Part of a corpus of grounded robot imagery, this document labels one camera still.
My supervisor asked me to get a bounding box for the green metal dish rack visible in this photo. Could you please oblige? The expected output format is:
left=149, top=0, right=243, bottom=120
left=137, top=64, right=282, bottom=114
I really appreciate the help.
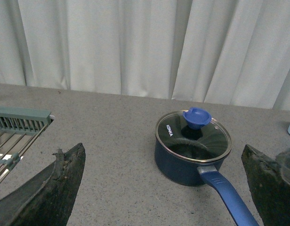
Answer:
left=0, top=106, right=54, bottom=184

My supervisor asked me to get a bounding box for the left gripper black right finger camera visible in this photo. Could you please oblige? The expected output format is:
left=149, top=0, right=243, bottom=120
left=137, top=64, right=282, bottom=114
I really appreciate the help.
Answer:
left=242, top=145, right=290, bottom=226

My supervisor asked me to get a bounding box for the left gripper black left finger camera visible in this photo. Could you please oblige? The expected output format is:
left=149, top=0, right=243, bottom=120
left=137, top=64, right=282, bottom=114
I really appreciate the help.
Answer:
left=0, top=143, right=86, bottom=226

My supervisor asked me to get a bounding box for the glass lid, blue knob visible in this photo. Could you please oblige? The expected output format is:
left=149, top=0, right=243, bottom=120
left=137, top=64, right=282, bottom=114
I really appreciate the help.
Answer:
left=155, top=107, right=232, bottom=162

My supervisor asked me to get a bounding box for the dark blue saucepan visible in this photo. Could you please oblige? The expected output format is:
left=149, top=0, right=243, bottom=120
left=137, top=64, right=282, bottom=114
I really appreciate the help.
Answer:
left=154, top=110, right=260, bottom=226

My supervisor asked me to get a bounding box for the white curtain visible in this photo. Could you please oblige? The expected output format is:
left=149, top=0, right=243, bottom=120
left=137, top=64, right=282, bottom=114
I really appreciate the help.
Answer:
left=0, top=0, right=290, bottom=110

